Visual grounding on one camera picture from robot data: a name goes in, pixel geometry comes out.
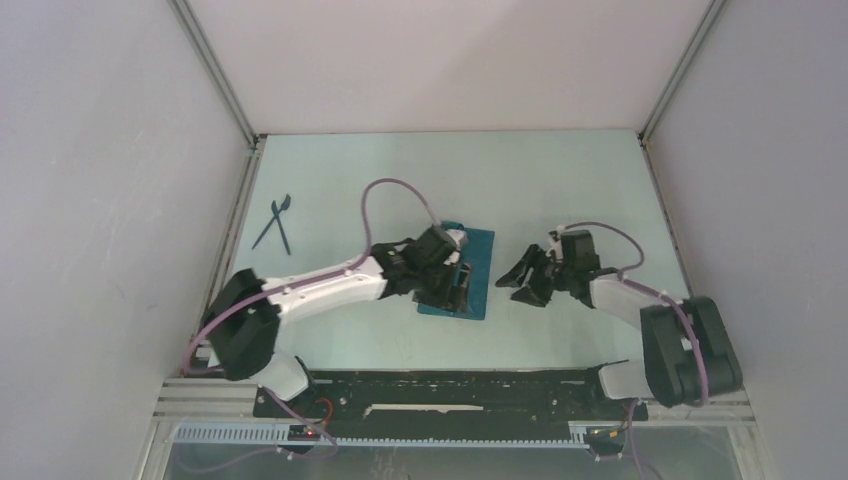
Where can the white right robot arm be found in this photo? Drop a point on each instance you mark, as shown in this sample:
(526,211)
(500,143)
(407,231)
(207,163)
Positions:
(687,356)

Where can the white slotted cable duct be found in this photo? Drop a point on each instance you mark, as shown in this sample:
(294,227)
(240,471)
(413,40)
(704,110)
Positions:
(207,433)

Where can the aluminium corner post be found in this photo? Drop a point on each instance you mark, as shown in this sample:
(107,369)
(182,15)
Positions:
(691,51)
(190,23)

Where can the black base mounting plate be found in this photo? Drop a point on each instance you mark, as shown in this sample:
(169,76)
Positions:
(473,404)

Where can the teal cloth napkin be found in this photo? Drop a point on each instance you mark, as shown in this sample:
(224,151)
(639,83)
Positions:
(478,251)

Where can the aluminium left side rail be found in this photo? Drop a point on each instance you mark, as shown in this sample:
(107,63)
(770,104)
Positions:
(234,218)

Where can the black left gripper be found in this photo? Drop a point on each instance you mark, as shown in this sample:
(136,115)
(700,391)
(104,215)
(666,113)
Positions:
(441,299)

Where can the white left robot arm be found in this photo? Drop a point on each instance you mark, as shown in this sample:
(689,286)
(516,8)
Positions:
(247,318)

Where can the aluminium left corner post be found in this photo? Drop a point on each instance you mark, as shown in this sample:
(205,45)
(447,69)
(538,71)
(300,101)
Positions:
(190,23)

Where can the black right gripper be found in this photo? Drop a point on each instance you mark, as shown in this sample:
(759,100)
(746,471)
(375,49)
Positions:
(516,275)

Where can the aluminium right corner post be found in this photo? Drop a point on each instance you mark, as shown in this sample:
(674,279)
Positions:
(691,51)

